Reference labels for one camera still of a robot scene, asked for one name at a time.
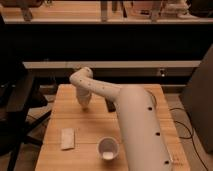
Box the white sponge block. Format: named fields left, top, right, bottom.
left=61, top=128, right=75, bottom=150

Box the black office chair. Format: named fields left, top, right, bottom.
left=0, top=13, right=51, bottom=171

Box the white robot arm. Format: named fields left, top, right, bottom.
left=69, top=67, right=173, bottom=171

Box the white paper cup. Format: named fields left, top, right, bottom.
left=97, top=137, right=119, bottom=161

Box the black remote control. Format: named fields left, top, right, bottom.
left=105, top=99, right=116, bottom=112

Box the black floor cable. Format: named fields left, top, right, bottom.
left=168, top=106, right=209, bottom=171

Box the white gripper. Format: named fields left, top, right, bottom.
left=76, top=88, right=92, bottom=111

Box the green bowl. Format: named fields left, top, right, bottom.
left=149, top=91, right=157, bottom=109

